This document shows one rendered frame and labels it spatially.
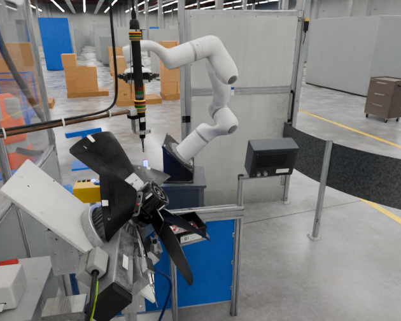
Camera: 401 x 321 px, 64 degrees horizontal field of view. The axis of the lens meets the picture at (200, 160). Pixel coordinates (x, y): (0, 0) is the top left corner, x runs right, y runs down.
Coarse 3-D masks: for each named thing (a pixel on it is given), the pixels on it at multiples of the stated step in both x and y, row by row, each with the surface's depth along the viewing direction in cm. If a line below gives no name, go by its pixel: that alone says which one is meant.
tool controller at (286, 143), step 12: (252, 144) 174; (264, 144) 174; (276, 144) 175; (288, 144) 175; (252, 156) 172; (264, 156) 172; (276, 156) 173; (288, 156) 175; (252, 168) 176; (264, 168) 177; (276, 168) 179; (288, 168) 180
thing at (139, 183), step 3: (132, 174) 127; (135, 174) 128; (129, 177) 126; (132, 177) 127; (135, 177) 127; (138, 177) 128; (126, 180) 125; (129, 180) 126; (132, 180) 126; (135, 180) 127; (138, 180) 127; (141, 180) 128; (129, 183) 125; (135, 183) 126; (138, 183) 127; (141, 183) 127; (132, 186) 125; (135, 186) 126; (138, 186) 126; (141, 186) 127
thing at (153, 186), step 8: (152, 184) 127; (144, 192) 121; (152, 192) 120; (160, 192) 128; (144, 200) 121; (152, 200) 120; (160, 200) 121; (168, 200) 128; (144, 208) 121; (152, 208) 121; (136, 216) 120; (144, 216) 124; (144, 224) 123
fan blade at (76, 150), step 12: (96, 132) 130; (108, 132) 134; (96, 144) 126; (108, 144) 129; (84, 156) 120; (96, 156) 123; (108, 156) 125; (120, 156) 128; (96, 168) 121; (108, 168) 123; (120, 168) 126; (132, 168) 128
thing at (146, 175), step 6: (144, 168) 156; (150, 168) 158; (138, 174) 148; (144, 174) 149; (150, 174) 150; (156, 174) 152; (162, 174) 156; (144, 180) 143; (150, 180) 143; (156, 180) 145; (162, 180) 147
